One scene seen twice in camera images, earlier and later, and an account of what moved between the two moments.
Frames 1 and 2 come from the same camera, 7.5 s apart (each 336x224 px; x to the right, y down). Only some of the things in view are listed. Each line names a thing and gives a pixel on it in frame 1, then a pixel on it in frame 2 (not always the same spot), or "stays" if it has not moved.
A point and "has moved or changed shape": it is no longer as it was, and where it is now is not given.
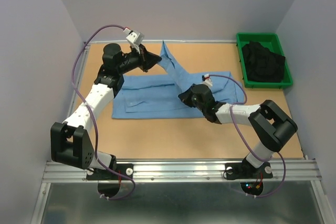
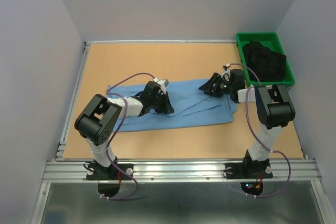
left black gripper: (150, 59) to (166, 107)
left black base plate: (126, 169) stays
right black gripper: (185, 96) to (208, 88)
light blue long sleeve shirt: (156, 97) has moved or changed shape
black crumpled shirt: (262, 65) stays
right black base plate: (240, 170) stays
